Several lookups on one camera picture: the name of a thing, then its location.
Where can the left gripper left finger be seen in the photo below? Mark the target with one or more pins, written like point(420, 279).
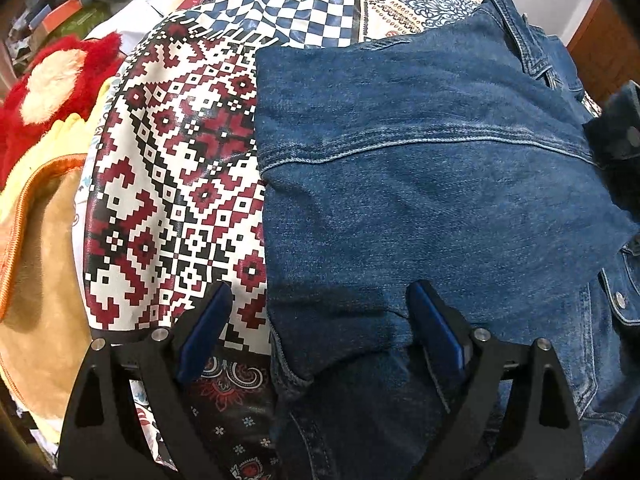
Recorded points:
point(102, 436)

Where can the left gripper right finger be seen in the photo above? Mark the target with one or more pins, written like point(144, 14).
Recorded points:
point(509, 410)

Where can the blue denim jacket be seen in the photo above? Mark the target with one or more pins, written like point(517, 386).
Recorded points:
point(461, 156)

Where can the tan orange-trimmed blanket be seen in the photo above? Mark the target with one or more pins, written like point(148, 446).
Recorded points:
point(44, 329)

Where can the patchwork patterned bedspread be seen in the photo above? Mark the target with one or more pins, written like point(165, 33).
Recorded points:
point(175, 196)

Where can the red plush toy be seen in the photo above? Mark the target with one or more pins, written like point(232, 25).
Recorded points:
point(64, 78)

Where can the wooden door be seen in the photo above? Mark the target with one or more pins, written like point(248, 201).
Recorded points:
point(605, 51)

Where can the green storage box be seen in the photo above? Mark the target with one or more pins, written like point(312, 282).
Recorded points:
point(78, 25)

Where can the orange box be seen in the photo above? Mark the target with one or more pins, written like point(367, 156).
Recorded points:
point(48, 19)

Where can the white plastic bag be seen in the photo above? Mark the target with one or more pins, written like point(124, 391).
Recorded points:
point(134, 22)

